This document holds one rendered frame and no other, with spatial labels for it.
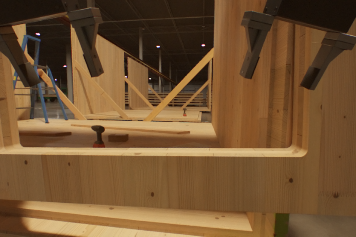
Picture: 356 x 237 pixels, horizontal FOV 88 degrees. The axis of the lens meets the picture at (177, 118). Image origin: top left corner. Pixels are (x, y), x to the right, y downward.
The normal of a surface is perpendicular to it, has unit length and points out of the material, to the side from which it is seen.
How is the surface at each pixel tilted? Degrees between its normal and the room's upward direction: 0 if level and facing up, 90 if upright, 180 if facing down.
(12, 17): 113
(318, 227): 0
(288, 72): 90
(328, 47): 83
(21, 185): 90
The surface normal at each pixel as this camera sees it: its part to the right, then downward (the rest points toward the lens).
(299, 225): 0.01, -1.00
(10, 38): 0.99, -0.11
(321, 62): -0.98, -0.12
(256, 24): 0.09, 0.49
